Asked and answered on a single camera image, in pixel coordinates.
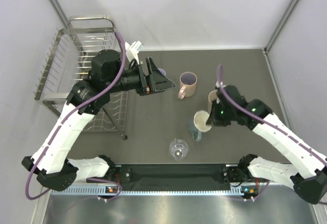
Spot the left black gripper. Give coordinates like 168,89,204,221
106,56,176,95

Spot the teal ceramic mug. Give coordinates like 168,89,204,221
188,110,212,142

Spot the clear glass cup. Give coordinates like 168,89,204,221
169,138,189,161

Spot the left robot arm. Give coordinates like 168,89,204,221
22,49,176,191

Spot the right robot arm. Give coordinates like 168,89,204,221
206,82,326,204

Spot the steel dish rack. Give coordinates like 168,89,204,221
34,15,128,140

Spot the lavender plastic cup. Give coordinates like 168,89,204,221
158,68,166,76

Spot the beige plastic cup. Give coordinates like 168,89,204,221
207,90,218,114

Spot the pink mug lavender inside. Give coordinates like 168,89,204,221
178,72,198,99

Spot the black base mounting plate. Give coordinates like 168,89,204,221
102,163,263,191

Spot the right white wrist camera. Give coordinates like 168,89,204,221
215,81,224,104

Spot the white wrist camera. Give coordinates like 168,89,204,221
215,81,224,104
125,41,144,62

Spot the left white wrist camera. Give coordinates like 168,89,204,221
125,41,144,62

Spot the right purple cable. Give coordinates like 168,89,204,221
216,64,327,201

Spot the grey slotted cable duct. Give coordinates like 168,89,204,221
51,184,258,196

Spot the left aluminium frame post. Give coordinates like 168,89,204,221
49,0,68,29

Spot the aluminium frame post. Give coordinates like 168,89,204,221
49,0,68,29
263,0,300,55

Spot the right aluminium frame post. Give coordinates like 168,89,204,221
263,0,300,55

